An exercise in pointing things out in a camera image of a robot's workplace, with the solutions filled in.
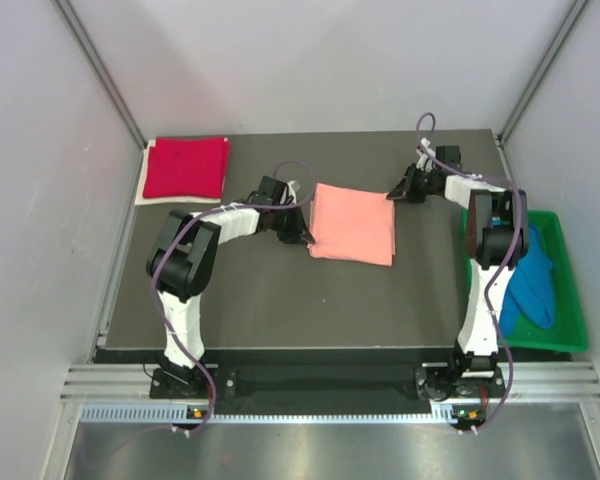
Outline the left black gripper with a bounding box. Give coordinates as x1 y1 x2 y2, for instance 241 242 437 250
271 201 314 245

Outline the salmon pink t shirt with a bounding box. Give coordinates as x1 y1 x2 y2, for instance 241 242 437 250
308 183 395 267

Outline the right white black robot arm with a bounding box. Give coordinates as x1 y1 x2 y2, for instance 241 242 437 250
387 164 529 396

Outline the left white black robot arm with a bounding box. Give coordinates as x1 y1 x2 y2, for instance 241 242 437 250
146 203 315 397

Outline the folded red t shirt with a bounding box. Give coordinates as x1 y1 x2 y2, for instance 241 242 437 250
144 137 230 199

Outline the blue t shirt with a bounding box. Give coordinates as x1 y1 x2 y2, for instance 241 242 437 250
499 224 556 338

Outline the folded white t shirt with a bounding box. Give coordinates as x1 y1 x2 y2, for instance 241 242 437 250
134 139 221 206

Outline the green plastic bin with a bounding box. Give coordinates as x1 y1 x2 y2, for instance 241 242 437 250
457 211 588 357

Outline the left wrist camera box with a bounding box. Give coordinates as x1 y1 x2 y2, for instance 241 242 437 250
254 176 288 206

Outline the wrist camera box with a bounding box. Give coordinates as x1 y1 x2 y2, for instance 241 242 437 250
435 145 462 171
254 176 288 206

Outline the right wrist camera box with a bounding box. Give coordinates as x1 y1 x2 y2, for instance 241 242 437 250
435 145 462 171

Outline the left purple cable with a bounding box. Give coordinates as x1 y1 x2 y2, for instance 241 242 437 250
149 159 316 436

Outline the purple cable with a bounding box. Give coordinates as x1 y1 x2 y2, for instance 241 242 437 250
415 113 529 434
149 159 316 436

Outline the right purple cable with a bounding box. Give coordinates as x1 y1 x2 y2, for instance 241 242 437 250
415 113 529 434

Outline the slotted grey cable duct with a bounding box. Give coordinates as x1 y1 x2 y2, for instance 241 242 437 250
80 404 479 426

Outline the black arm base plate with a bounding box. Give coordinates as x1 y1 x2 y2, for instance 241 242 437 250
149 347 505 403

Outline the left aluminium frame post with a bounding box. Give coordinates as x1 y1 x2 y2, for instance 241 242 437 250
51 0 147 149

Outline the aluminium frame post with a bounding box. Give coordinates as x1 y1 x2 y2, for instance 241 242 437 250
496 0 591 147
51 0 147 149

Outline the right aluminium frame post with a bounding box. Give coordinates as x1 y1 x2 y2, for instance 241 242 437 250
496 0 591 147

